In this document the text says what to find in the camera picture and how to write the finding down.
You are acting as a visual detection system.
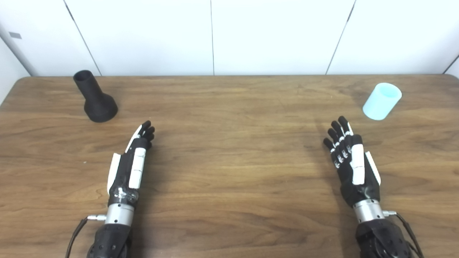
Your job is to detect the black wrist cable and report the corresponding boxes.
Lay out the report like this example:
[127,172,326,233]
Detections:
[65,214,107,258]
[383,211,423,258]

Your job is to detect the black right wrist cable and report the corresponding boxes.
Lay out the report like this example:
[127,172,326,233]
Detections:
[383,211,423,258]

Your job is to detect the black nozzle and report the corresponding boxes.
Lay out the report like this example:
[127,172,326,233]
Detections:
[73,70,118,123]

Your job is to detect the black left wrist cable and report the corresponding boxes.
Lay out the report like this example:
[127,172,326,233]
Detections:
[65,214,107,258]

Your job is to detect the light-blue hose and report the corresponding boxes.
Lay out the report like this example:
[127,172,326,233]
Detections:
[363,83,402,121]

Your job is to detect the white and black right hand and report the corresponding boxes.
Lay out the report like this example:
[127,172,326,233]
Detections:
[323,115,382,208]

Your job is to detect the white and black left hand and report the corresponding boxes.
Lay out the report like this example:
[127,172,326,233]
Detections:
[107,120,156,206]

